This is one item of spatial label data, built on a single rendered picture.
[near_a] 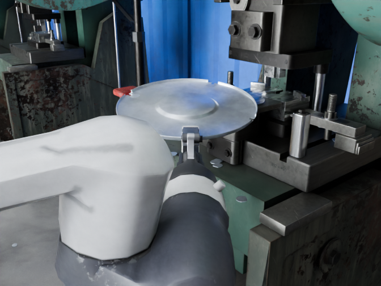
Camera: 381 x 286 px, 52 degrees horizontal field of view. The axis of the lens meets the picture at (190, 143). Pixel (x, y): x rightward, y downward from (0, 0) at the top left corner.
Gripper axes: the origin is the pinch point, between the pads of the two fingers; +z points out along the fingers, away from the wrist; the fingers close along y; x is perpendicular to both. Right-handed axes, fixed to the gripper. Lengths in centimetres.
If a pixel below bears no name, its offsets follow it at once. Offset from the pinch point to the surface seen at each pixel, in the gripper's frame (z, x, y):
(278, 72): 28.0, -20.8, 5.4
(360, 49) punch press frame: 33, -41, 10
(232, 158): 15.9, -9.6, -11.3
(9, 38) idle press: 300, 164, -30
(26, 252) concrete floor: 68, 67, -80
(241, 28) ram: 25.1, -10.9, 15.7
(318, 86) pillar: 27.1, -30.4, 2.3
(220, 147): 18.9, -7.1, -10.0
